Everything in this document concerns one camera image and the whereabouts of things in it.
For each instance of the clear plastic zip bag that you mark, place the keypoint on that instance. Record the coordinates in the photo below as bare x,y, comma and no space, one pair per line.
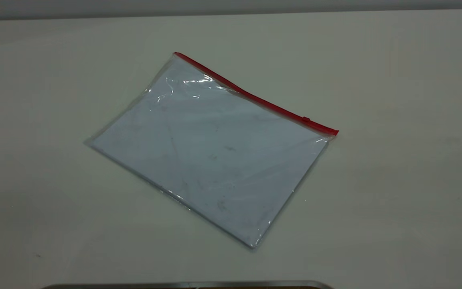
215,160

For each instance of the grey metal bar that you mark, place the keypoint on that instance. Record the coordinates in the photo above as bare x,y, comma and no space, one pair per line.
175,285

